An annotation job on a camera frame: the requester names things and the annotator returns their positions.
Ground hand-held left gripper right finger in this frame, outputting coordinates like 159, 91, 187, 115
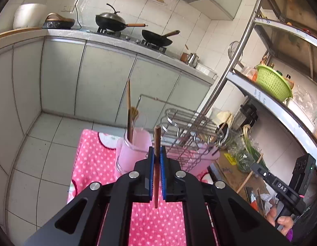
160, 146, 289, 246

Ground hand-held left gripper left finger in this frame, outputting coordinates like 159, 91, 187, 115
24, 146, 156, 246

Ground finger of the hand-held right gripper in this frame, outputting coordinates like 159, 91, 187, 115
250, 162, 302, 208

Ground pink plastic cup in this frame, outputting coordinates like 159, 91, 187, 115
115, 128, 152, 175

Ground brown wooden chopstick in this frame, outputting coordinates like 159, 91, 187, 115
126, 79, 132, 144
212, 114, 233, 157
153, 125, 161, 209

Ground person's right hand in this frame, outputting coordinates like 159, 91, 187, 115
266, 205, 294, 237

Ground crumpled white wrapper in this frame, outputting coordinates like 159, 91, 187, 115
259, 193, 274, 211

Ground light wooden chopstick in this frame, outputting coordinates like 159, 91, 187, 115
236, 153, 264, 194

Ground red black packet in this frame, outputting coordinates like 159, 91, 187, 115
245, 187, 259, 211

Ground green onions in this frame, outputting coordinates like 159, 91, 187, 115
242, 124, 264, 164

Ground plastic bag of greens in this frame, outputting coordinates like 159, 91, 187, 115
226, 136, 254, 172

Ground cardboard sheet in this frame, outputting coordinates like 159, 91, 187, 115
212, 154, 272, 211

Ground yellow packet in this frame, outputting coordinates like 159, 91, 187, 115
223, 152, 238, 165

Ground pink plastic tray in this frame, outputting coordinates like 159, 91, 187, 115
171, 146, 221, 182

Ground metal dish rack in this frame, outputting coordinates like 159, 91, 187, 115
137, 94, 229, 171

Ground pink polka dot tablecloth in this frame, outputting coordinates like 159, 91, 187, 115
68, 129, 220, 246

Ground metal utensil holder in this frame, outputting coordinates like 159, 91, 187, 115
208, 122, 229, 149

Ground wooden spoon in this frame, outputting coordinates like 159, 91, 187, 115
130, 106, 140, 144

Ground metal shelf rack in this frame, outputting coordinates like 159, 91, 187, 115
178, 0, 317, 185

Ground black blender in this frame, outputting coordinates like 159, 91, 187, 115
231, 102, 259, 134

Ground clear plastic bag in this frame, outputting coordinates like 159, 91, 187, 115
293, 84, 317, 123

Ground napa cabbage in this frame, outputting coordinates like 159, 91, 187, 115
216, 111, 234, 130

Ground green plastic basket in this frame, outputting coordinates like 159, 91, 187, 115
256, 65, 293, 102

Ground orange food packet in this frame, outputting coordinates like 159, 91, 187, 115
242, 65, 259, 82

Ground white tray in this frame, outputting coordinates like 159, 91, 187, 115
196, 64, 217, 76

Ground steel kettle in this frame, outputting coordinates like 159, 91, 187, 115
187, 52, 200, 67

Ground black frying pan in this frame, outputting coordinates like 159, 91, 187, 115
141, 30, 181, 47

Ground gas stove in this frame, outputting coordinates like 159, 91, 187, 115
87, 27, 174, 54

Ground black wok with lid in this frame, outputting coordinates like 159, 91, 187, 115
95, 4, 148, 32

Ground white upper cabinets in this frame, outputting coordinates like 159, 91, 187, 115
210, 0, 247, 21

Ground wooden cutting board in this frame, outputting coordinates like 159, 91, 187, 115
0, 28, 46, 40

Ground white rice cooker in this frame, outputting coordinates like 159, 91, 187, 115
13, 3, 48, 30

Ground wire strainer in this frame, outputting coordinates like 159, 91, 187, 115
228, 41, 245, 66

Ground black power cord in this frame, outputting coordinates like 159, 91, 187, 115
71, 0, 88, 28

